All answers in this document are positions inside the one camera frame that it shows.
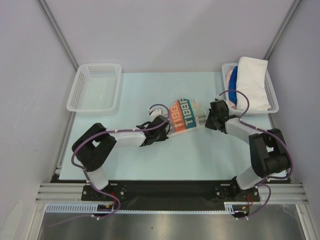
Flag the rabbit print towel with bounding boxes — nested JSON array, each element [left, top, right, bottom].
[[167, 98, 207, 137]]

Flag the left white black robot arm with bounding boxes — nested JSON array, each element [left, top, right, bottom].
[[71, 115, 170, 200]]

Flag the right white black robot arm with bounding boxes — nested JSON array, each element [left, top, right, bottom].
[[205, 99, 293, 201]]

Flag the pink towel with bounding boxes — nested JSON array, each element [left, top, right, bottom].
[[226, 69, 236, 109]]

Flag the blue towel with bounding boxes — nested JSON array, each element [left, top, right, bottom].
[[228, 66, 238, 109]]

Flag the white towel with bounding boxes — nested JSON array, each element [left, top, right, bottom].
[[236, 56, 271, 111]]

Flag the right white plastic basket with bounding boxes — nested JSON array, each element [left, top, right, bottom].
[[221, 63, 279, 116]]

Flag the white plastic basket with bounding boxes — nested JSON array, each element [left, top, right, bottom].
[[221, 63, 279, 116], [66, 63, 122, 115]]

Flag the left white plastic basket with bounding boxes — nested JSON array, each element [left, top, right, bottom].
[[66, 63, 122, 115]]

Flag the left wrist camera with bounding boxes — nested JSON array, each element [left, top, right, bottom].
[[148, 108, 163, 118]]

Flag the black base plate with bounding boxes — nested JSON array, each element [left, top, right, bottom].
[[81, 180, 260, 210]]

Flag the white slotted cable duct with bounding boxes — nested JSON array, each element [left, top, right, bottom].
[[45, 202, 248, 215]]

